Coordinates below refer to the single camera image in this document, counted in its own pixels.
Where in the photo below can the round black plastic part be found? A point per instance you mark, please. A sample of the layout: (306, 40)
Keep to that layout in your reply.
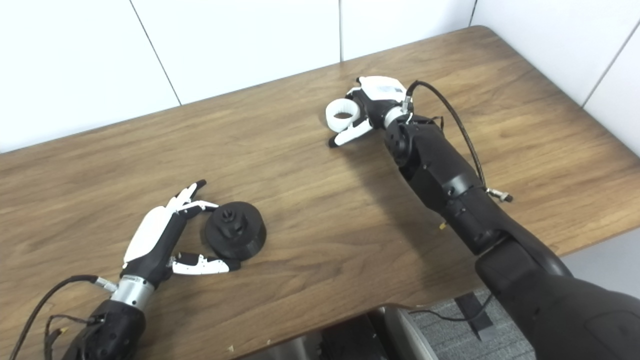
(250, 240)

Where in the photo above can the black robot torso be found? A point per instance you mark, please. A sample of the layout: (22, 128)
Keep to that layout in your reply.
(350, 340)

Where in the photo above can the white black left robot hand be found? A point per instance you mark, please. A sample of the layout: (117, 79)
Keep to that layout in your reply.
(150, 235)

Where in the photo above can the black table leg foot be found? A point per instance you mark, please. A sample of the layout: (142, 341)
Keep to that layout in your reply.
(475, 317)

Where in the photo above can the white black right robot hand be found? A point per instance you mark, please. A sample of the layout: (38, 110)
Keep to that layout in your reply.
(382, 90)

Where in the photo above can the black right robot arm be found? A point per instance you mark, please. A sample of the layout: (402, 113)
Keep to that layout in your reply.
(450, 175)

